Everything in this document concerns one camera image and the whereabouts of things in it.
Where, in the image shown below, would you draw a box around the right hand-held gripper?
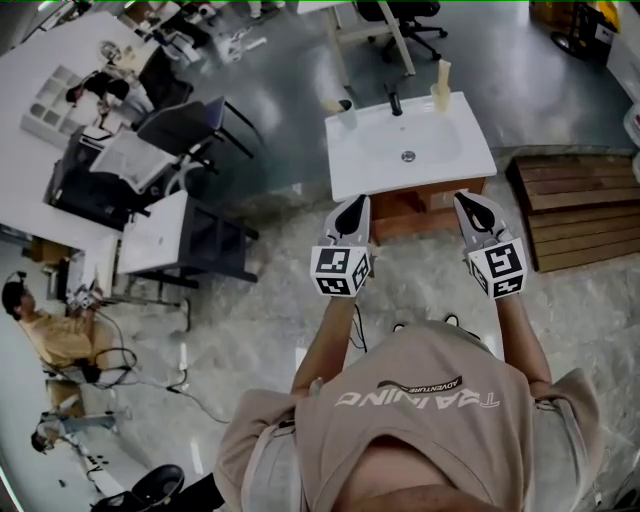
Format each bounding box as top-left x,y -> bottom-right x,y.
453,192 -> 529,300

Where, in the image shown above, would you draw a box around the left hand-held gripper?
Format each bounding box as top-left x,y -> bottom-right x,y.
309,194 -> 376,299

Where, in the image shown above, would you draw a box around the wooden cabinet door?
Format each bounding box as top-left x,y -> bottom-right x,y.
370,193 -> 404,242
427,187 -> 484,216

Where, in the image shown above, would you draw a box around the person's right forearm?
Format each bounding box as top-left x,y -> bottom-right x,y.
494,294 -> 554,386

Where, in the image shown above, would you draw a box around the person's left forearm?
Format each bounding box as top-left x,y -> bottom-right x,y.
291,294 -> 354,396

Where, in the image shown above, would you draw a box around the wooden sink cabinet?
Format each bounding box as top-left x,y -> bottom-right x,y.
369,175 -> 489,243

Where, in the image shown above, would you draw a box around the white ceramic sink basin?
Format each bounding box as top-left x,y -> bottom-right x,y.
323,91 -> 499,204

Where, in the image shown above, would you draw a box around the dark wooden slatted platform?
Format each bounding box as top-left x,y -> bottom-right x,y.
505,154 -> 640,274

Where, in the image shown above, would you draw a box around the black faucet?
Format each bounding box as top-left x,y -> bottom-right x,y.
383,82 -> 404,117

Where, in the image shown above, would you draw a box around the person's beige t-shirt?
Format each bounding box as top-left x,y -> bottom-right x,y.
214,319 -> 606,512

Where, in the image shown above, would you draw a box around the stack of clear water bottles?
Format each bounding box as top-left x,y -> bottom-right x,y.
622,102 -> 640,184

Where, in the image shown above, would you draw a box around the dark grey office chair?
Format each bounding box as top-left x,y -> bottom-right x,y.
137,95 -> 256,176

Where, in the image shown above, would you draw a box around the black high-back office chair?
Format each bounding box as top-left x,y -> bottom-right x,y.
355,0 -> 450,64

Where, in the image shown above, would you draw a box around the black bin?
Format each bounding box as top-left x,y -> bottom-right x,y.
572,0 -> 616,60

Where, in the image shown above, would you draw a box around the large cardboard boxes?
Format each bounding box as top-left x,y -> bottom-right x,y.
528,0 -> 576,24

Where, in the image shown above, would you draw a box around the white mesh office chair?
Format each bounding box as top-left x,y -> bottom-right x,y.
89,130 -> 189,196

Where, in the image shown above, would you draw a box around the person's neck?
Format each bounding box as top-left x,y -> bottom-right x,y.
349,435 -> 484,512

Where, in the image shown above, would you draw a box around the black machine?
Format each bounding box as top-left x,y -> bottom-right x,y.
47,127 -> 151,231

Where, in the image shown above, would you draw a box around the grey metal chair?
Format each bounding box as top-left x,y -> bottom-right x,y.
39,349 -> 141,396

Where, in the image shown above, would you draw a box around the black equipment bag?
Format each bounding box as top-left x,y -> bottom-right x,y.
92,472 -> 226,512

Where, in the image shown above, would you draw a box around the black round stool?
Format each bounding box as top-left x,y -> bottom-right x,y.
134,463 -> 186,506

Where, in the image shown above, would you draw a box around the white cubby shelf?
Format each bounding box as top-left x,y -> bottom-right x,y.
19,63 -> 84,147

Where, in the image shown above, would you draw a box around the brown cardboard box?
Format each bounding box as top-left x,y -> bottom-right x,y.
47,379 -> 84,417

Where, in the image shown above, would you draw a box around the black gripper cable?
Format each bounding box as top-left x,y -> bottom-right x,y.
348,302 -> 407,352

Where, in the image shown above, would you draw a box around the white frame table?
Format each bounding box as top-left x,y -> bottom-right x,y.
297,0 -> 417,96

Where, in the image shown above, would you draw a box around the black floor cable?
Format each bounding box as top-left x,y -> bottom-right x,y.
94,344 -> 231,426

